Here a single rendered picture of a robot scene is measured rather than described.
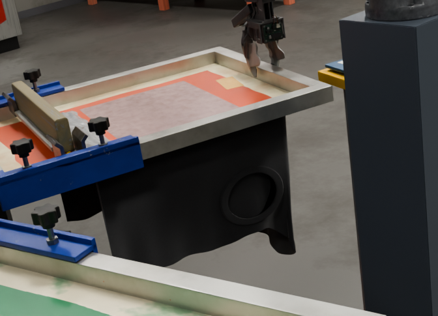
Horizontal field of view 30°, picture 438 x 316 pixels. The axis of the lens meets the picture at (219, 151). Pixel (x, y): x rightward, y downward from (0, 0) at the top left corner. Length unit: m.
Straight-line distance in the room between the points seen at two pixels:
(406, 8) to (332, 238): 1.90
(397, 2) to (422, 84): 0.15
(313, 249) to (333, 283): 0.27
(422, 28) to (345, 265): 1.74
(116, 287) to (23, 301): 0.15
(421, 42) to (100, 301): 0.71
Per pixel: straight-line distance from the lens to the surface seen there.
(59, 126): 1.71
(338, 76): 2.06
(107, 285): 1.23
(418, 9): 1.51
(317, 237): 3.31
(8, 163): 1.84
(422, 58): 1.49
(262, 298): 1.07
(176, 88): 2.14
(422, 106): 1.51
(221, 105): 1.95
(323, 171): 3.91
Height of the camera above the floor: 1.55
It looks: 21 degrees down
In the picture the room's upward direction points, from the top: 9 degrees counter-clockwise
